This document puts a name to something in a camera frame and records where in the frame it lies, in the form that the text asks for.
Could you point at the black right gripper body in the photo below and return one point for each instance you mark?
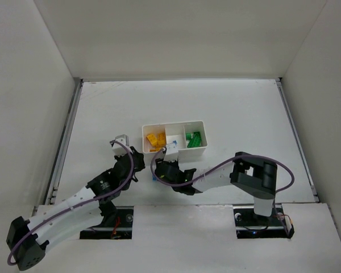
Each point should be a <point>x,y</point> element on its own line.
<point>162,170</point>

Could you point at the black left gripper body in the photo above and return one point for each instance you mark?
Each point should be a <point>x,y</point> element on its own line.
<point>133,160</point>

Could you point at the yellow long lego plate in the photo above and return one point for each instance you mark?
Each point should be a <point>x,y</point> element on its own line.
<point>158,148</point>

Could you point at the yellow lego brick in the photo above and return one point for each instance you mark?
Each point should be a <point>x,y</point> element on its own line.
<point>161,139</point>

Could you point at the green long lego plate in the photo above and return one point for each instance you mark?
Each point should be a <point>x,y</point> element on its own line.
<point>196,141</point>

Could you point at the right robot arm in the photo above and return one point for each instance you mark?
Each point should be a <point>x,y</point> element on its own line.
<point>254,175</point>

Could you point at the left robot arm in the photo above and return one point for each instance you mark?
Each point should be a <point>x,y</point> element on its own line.
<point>30,239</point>

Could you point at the white divided plastic bin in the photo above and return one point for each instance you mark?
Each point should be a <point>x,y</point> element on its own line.
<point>175,131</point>

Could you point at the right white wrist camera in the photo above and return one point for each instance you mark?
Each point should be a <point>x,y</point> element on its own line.
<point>170,152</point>

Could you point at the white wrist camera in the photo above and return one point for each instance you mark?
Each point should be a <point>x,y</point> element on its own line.
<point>120,144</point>
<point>170,152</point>

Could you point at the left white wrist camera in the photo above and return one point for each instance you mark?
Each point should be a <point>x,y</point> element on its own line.
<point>120,144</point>

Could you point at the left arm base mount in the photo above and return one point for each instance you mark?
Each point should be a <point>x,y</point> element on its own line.
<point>116,225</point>

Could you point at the left aluminium rail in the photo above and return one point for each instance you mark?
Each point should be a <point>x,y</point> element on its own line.
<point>53,169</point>

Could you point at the aluminium rail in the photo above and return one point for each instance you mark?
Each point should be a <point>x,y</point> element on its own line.
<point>53,169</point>
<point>297,139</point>

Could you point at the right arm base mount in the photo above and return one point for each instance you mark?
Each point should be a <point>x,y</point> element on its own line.
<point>249,225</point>

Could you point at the right aluminium rail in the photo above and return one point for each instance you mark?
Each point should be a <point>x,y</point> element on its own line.
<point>297,139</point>

